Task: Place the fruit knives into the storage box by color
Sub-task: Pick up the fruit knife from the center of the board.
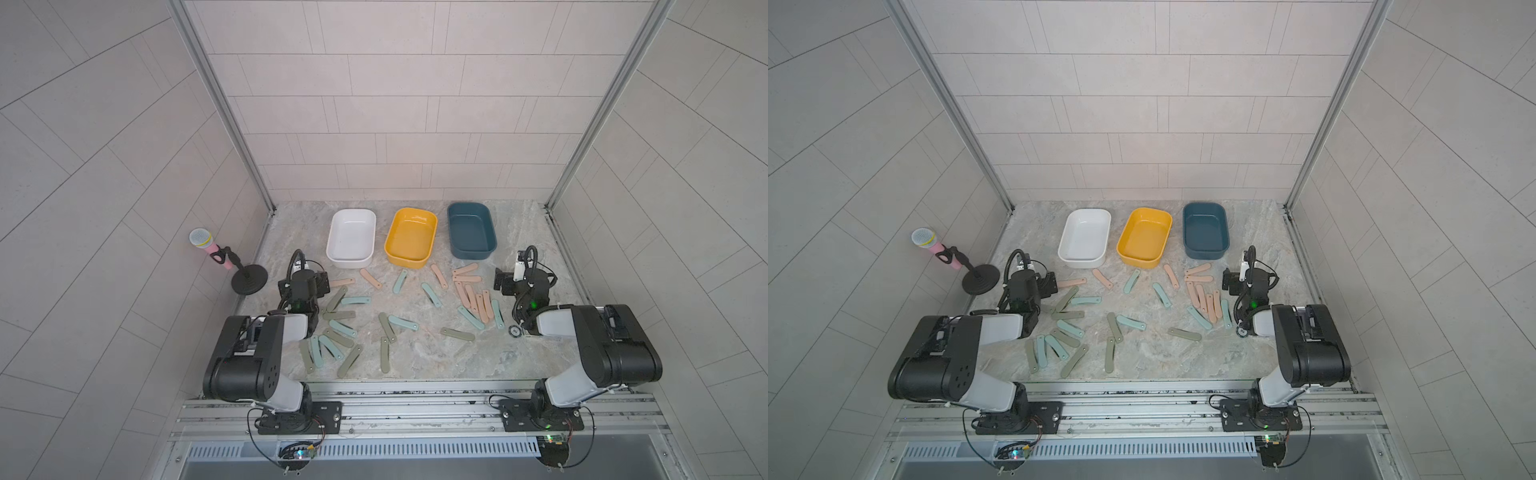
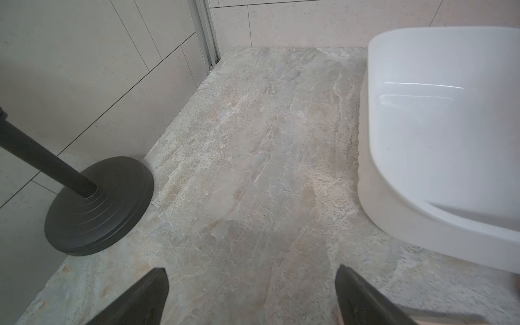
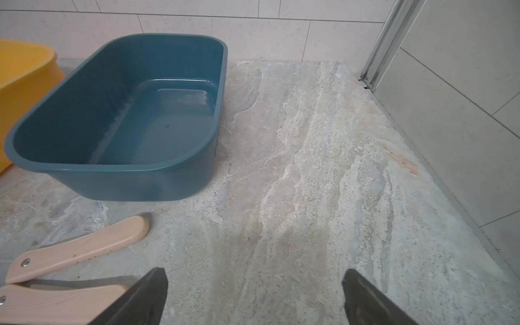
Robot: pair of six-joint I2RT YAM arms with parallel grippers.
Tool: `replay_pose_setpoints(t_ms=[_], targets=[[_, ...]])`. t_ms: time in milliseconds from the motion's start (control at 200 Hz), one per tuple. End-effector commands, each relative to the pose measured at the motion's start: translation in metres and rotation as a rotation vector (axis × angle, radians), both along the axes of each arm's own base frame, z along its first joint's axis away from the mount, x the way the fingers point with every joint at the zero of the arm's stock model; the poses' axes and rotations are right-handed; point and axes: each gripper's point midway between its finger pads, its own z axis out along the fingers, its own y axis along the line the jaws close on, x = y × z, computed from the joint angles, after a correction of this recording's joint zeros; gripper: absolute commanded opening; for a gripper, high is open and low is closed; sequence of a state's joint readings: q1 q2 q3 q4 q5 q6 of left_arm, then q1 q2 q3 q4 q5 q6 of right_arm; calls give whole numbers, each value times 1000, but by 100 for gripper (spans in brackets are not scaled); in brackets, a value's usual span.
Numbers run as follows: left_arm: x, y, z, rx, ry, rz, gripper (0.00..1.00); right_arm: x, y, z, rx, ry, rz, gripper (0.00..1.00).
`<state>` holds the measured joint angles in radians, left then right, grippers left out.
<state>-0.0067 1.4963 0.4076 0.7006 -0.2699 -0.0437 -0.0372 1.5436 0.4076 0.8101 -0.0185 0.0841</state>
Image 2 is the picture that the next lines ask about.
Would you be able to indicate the white storage box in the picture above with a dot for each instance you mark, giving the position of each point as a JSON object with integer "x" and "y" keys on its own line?
{"x": 439, "y": 141}

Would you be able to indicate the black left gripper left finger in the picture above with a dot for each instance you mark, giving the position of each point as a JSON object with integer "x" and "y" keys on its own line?
{"x": 143, "y": 303}

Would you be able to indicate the black microphone stand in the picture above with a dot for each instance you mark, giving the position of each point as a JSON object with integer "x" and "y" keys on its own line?
{"x": 96, "y": 207}

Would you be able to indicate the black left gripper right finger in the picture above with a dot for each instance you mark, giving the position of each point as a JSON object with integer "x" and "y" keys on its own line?
{"x": 360, "y": 303}

